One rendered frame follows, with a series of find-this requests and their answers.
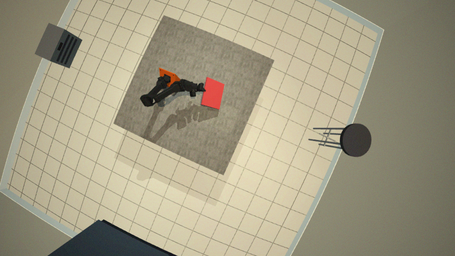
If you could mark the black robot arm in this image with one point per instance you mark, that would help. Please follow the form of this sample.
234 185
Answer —
176 86

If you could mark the red lid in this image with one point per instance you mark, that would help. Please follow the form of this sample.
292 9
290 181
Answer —
213 95

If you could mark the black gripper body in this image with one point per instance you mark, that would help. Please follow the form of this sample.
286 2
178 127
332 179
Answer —
196 86

